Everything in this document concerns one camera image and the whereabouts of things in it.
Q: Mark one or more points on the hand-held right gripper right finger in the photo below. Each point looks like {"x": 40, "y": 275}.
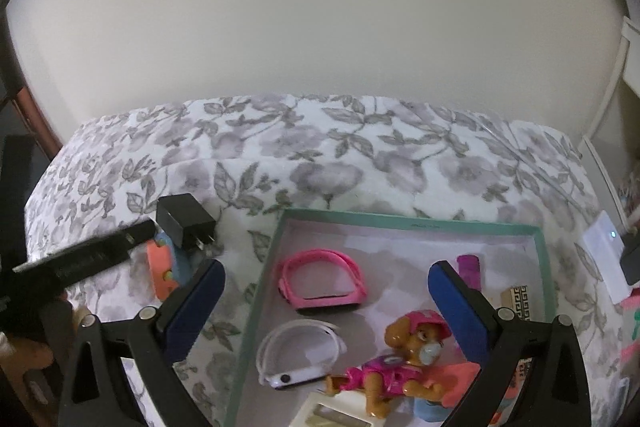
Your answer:
{"x": 460, "y": 312}

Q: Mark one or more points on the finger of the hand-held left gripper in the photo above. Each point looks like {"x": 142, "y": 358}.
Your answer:
{"x": 85, "y": 259}

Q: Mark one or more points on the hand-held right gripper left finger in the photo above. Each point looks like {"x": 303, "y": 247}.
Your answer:
{"x": 192, "y": 312}

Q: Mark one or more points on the magenta plastic piece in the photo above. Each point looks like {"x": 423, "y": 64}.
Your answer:
{"x": 470, "y": 269}

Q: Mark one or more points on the gold patterned box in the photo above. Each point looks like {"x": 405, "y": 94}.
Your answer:
{"x": 525, "y": 299}

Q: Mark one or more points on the teal shallow box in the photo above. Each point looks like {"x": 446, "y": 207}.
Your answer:
{"x": 410, "y": 247}

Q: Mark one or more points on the toy dog figure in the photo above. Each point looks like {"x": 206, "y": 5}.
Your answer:
{"x": 390, "y": 377}

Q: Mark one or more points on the black charger plug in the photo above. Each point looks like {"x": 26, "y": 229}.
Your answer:
{"x": 182, "y": 217}

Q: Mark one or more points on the pink watch band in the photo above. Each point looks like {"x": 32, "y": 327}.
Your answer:
{"x": 287, "y": 282}

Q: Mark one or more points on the white smartwatch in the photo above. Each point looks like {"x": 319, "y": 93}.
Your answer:
{"x": 295, "y": 377}

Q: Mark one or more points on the cream plastic clip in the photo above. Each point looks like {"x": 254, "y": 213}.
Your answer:
{"x": 305, "y": 414}

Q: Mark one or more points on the person's left hand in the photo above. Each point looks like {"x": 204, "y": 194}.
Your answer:
{"x": 32, "y": 357}

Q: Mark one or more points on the dark cabinet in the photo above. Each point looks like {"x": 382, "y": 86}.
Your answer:
{"x": 15, "y": 187}

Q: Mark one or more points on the white plastic device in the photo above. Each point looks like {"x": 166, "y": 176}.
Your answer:
{"x": 602, "y": 242}

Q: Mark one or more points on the black power adapter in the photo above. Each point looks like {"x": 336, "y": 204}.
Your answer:
{"x": 632, "y": 262}

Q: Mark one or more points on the floral fleece blanket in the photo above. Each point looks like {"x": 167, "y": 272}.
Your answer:
{"x": 350, "y": 147}

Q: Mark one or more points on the white shelf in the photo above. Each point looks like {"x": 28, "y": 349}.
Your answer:
{"x": 625, "y": 52}

